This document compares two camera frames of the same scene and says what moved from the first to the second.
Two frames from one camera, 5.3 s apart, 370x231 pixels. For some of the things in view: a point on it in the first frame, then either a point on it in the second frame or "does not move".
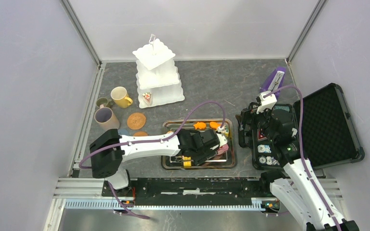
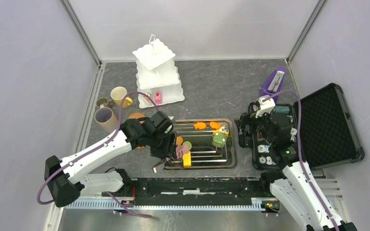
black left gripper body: [203, 155] -> [163, 145]
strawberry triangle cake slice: [147, 96] does not move
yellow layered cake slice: [187, 161] does not move
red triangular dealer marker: [260, 137] does not move
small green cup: [102, 100] does not move
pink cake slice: [222, 149] -> [158, 97]
